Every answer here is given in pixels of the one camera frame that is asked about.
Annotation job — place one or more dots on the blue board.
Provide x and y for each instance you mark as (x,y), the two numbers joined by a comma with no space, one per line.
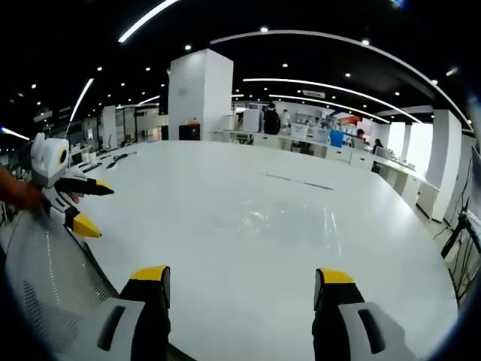
(336,138)

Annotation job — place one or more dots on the transparent food packaging bag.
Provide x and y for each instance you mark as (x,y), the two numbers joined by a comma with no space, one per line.
(278,225)

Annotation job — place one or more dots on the white square pillar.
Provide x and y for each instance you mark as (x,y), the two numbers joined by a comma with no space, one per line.
(199,94)
(445,161)

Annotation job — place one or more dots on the grey mesh office chair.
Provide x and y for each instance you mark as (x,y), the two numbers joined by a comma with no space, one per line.
(41,278)

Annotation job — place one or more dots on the black low cabinet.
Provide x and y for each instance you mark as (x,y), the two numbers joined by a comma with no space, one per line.
(189,132)

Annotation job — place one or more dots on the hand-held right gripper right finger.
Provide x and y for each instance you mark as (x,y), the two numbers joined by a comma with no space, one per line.
(334,323)

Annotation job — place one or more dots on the black tripod stand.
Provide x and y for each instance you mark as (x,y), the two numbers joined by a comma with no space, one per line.
(464,233)

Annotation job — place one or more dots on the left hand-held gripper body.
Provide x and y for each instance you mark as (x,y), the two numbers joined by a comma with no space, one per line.
(47,161)

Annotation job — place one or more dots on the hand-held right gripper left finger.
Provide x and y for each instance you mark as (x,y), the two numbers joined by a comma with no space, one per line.
(150,323)

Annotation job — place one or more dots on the black tool on table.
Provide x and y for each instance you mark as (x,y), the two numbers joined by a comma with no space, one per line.
(117,159)

